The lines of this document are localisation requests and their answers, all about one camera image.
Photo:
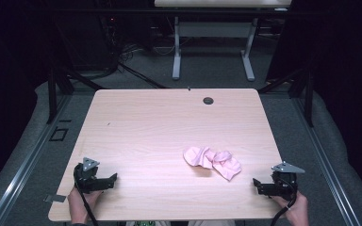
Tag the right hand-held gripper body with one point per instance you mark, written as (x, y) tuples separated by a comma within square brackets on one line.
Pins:
[(284, 183)]

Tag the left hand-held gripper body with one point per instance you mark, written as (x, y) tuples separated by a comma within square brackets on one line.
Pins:
[(87, 175)]

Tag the person's left hand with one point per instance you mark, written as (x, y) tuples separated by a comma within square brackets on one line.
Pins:
[(81, 204)]

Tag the person's right hand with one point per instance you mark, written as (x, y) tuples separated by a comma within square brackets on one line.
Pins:
[(295, 210)]

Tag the grey tape strip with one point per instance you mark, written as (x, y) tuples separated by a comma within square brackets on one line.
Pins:
[(56, 198)]

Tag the pink crumpled cloth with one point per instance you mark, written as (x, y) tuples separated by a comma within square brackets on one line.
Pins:
[(212, 161)]

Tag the black metal stand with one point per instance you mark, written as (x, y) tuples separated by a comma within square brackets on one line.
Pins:
[(308, 94), (52, 91)]

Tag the dark equipment cabinet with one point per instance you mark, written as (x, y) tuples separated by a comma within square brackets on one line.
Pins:
[(85, 40)]

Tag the white desk with metal legs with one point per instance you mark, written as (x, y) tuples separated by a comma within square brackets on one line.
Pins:
[(213, 29)]

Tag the aluminium floor rail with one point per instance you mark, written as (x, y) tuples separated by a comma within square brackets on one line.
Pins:
[(330, 169), (28, 163)]

